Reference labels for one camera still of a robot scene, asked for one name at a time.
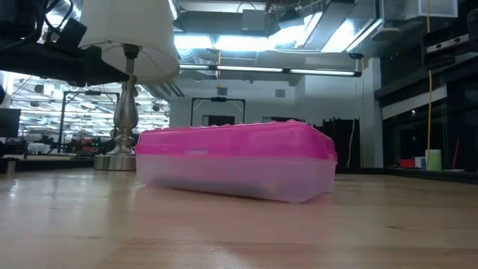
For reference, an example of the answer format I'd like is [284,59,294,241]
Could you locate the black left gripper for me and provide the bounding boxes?
[51,16,131,87]

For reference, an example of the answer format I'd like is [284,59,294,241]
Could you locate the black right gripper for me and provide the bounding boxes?
[423,7,478,72]

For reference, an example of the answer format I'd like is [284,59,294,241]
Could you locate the clear supply box pink lid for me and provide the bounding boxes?
[134,119,338,205]

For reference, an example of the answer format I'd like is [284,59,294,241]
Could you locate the grey ceiling box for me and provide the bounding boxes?
[240,8,267,33]

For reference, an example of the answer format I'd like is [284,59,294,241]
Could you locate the white shade silver table lamp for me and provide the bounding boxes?
[78,0,181,172]

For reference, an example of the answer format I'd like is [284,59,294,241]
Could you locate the red stick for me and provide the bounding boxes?
[452,136,461,170]

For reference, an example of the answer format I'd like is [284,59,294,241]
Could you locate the light green container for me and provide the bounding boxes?
[424,149,443,171]

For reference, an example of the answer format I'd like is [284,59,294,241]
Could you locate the black monitor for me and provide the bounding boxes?
[0,108,22,139]

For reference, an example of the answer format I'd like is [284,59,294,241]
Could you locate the long ceiling light fixture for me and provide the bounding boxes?
[179,64,362,78]

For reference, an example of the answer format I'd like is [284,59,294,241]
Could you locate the black standing panels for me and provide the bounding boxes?
[312,117,361,169]

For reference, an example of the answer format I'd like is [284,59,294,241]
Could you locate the black background rig frame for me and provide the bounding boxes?
[58,89,121,154]
[189,96,246,128]

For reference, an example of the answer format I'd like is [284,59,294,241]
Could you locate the silver ventilation duct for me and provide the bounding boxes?
[298,0,384,53]

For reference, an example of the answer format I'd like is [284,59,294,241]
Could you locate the small silver post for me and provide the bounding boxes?
[4,156,18,175]

